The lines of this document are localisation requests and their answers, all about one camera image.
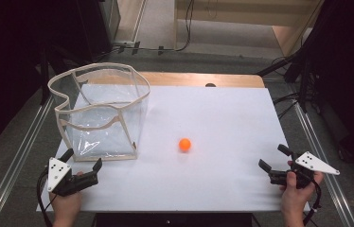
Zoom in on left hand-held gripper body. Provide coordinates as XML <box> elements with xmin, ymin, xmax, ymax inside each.
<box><xmin>45</xmin><ymin>156</ymin><xmax>99</xmax><ymax>197</ymax></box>

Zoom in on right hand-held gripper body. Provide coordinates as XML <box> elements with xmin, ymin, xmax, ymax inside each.
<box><xmin>269</xmin><ymin>150</ymin><xmax>341</xmax><ymax>190</ymax></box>

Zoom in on clear bag with beige trim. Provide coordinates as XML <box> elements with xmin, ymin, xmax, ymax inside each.
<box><xmin>47</xmin><ymin>61</ymin><xmax>151</xmax><ymax>163</ymax></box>

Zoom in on orange ball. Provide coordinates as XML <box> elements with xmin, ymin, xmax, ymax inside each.
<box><xmin>178</xmin><ymin>137</ymin><xmax>192</xmax><ymax>152</ymax></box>

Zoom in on person's left hand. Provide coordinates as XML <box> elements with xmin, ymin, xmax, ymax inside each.
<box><xmin>49</xmin><ymin>188</ymin><xmax>85</xmax><ymax>221</ymax></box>

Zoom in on person's right hand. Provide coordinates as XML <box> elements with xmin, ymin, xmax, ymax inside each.
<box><xmin>279</xmin><ymin>171</ymin><xmax>325</xmax><ymax>218</ymax></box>

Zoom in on white board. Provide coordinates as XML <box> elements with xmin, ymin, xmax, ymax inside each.
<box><xmin>36</xmin><ymin>83</ymin><xmax>310</xmax><ymax>213</ymax></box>

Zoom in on black stand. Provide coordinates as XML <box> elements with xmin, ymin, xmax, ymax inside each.
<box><xmin>38</xmin><ymin>44</ymin><xmax>72</xmax><ymax>106</ymax></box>
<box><xmin>256</xmin><ymin>37</ymin><xmax>316</xmax><ymax>114</ymax></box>

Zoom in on black box with white dot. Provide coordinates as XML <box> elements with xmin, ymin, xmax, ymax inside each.
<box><xmin>94</xmin><ymin>212</ymin><xmax>256</xmax><ymax>227</ymax></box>

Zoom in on black curtain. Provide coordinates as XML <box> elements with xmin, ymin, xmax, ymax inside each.
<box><xmin>301</xmin><ymin>0</ymin><xmax>354</xmax><ymax>173</ymax></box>
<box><xmin>0</xmin><ymin>0</ymin><xmax>116</xmax><ymax>157</ymax></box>

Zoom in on wooden table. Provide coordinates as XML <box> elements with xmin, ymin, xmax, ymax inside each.
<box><xmin>80</xmin><ymin>71</ymin><xmax>266</xmax><ymax>90</ymax></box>

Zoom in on light wooden furniture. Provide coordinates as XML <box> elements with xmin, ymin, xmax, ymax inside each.
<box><xmin>174</xmin><ymin>0</ymin><xmax>326</xmax><ymax>59</ymax></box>

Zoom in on metal floor rail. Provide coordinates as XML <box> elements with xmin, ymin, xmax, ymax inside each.
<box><xmin>0</xmin><ymin>94</ymin><xmax>55</xmax><ymax>227</ymax></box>
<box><xmin>292</xmin><ymin>101</ymin><xmax>354</xmax><ymax>227</ymax></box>

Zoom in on left hand-held gripper black cable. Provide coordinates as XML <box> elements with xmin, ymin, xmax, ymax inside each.
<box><xmin>36</xmin><ymin>167</ymin><xmax>54</xmax><ymax>227</ymax></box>

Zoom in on hand-held gripper black cable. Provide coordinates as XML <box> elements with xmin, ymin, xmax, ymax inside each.
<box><xmin>36</xmin><ymin>167</ymin><xmax>54</xmax><ymax>227</ymax></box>
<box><xmin>302</xmin><ymin>176</ymin><xmax>323</xmax><ymax>227</ymax></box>

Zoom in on right hand-held gripper black cable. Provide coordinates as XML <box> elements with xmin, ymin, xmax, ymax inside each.
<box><xmin>302</xmin><ymin>176</ymin><xmax>323</xmax><ymax>227</ymax></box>

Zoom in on black floor cables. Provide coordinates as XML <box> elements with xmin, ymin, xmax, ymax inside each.
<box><xmin>272</xmin><ymin>92</ymin><xmax>300</xmax><ymax>120</ymax></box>

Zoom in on hanging black cable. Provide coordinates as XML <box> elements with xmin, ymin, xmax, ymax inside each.
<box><xmin>157</xmin><ymin>0</ymin><xmax>196</xmax><ymax>53</ymax></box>

